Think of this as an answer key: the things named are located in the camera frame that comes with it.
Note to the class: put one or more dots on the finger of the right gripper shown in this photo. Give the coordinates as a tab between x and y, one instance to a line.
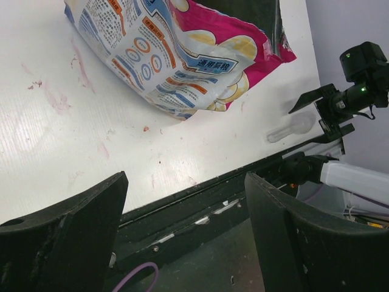
337	140
312	96

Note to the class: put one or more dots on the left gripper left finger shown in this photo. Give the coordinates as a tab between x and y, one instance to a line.
66	246

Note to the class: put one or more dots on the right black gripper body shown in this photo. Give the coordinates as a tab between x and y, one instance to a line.
331	117

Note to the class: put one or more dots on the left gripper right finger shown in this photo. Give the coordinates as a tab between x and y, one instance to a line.
301	248

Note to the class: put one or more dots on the pet food bag pink white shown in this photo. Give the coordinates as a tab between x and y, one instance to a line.
180	56

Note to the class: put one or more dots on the clear plastic scoop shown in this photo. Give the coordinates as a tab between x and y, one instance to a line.
300	123

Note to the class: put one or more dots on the aluminium frame rail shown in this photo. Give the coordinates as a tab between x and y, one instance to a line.
319	145

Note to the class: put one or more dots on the black mounting base rail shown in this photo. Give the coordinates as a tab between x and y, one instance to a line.
167	229

